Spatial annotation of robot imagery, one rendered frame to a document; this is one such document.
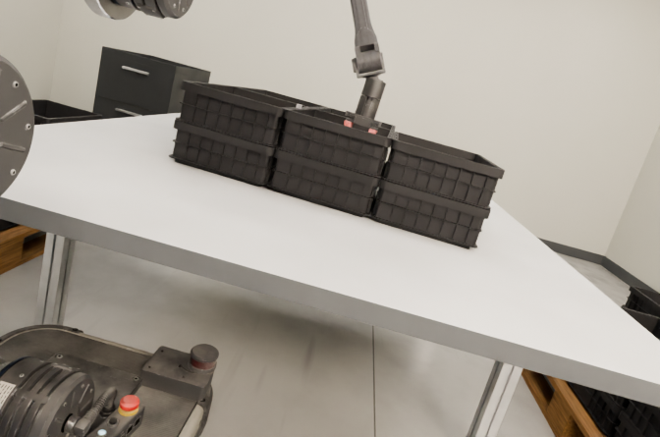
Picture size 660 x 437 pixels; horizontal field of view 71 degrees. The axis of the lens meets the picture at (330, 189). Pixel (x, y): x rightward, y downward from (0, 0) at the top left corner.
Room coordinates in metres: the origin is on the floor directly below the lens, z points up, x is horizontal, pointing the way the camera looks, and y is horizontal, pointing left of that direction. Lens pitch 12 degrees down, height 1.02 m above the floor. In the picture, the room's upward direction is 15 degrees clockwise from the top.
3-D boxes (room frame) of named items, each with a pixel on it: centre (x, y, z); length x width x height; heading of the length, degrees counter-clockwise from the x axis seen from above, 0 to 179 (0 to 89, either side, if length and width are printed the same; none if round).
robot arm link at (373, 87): (1.32, -0.04, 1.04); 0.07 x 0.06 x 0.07; 177
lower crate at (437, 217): (1.39, -0.29, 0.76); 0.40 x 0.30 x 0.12; 174
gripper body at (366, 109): (1.31, -0.04, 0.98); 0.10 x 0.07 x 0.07; 84
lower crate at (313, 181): (1.42, 0.01, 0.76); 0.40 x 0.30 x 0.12; 174
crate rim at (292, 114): (1.42, 0.01, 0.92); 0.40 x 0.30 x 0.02; 174
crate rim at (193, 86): (1.45, 0.31, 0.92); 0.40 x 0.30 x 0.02; 174
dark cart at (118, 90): (2.99, 1.26, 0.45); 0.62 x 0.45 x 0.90; 178
